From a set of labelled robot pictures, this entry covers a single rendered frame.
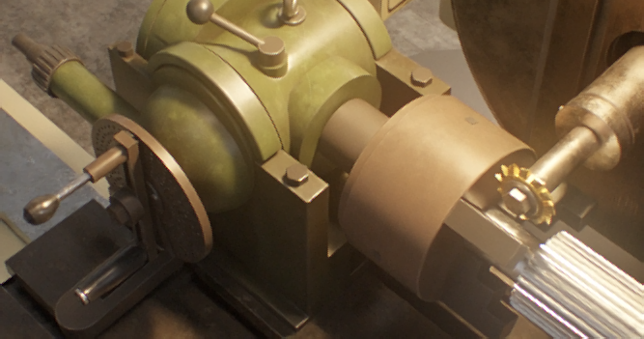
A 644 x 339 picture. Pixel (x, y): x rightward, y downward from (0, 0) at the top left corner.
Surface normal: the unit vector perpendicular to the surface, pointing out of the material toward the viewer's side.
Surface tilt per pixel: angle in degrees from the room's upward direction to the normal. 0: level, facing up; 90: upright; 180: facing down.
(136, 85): 90
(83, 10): 0
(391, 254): 85
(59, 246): 0
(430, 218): 47
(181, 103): 21
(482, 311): 65
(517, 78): 90
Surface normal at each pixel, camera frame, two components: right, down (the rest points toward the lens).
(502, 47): -0.70, 0.54
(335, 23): 0.29, -0.37
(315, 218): 0.72, 0.54
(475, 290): -0.63, 0.22
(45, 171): 0.00, -0.65
